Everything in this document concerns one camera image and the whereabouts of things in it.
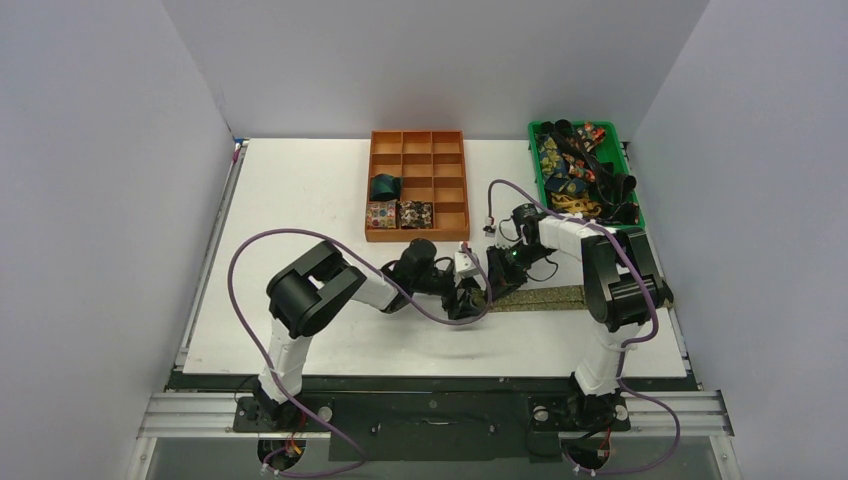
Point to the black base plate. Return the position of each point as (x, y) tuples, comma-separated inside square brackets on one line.
[(416, 419)]

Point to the orange compartment tray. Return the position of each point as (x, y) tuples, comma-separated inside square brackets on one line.
[(432, 165)]

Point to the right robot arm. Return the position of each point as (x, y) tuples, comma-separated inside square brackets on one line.
[(622, 289)]

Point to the aluminium frame rail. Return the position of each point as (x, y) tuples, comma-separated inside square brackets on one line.
[(702, 449)]

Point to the rolled dotted colourful tie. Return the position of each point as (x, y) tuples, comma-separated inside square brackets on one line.
[(382, 215)]

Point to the rolled dark green tie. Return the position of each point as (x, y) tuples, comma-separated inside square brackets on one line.
[(385, 187)]

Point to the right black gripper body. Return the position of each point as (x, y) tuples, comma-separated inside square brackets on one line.
[(499, 271)]

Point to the pile of patterned ties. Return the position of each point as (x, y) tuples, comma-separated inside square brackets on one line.
[(583, 172)]

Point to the rolled black floral tie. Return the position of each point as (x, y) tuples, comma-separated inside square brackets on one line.
[(415, 215)]

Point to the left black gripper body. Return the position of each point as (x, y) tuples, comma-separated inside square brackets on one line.
[(451, 303)]

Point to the olive floral patterned tie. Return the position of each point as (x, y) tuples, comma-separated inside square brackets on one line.
[(564, 298)]

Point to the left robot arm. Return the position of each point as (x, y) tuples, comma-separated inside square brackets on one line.
[(309, 293)]

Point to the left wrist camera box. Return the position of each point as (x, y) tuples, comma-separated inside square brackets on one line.
[(465, 263)]

